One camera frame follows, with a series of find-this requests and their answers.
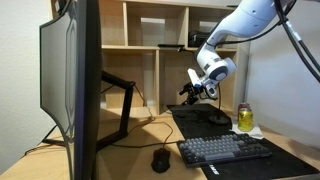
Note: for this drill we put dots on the small flat black device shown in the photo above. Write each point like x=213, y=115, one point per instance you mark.
x=231, y=5

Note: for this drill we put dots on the black angular monitor stand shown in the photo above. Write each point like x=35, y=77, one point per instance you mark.
x=126, y=100

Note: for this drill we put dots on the white paper napkin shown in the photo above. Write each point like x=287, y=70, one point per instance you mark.
x=257, y=131

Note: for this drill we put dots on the black gooseneck desk lamp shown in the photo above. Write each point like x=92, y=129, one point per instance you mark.
x=219, y=119

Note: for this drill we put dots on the grey and black keyboard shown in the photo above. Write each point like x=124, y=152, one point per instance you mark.
x=223, y=149

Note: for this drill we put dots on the black computer mouse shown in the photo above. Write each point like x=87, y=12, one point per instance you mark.
x=160, y=160

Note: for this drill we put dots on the black box on shelf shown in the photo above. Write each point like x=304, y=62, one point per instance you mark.
x=196, y=38

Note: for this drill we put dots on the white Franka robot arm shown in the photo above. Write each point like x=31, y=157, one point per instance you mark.
x=246, y=16

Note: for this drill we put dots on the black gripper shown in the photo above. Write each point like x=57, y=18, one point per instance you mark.
x=200, y=92

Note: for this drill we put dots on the large black desk mat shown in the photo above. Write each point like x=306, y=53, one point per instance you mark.
x=196, y=123

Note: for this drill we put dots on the black curved computer monitor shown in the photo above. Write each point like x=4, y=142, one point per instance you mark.
x=85, y=83

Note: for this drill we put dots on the yellow soda can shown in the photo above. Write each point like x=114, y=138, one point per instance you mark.
x=245, y=120

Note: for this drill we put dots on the light wooden cubby shelf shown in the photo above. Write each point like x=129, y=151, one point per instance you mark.
x=173, y=73

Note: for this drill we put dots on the red soda can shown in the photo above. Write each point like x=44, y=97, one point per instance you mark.
x=243, y=106

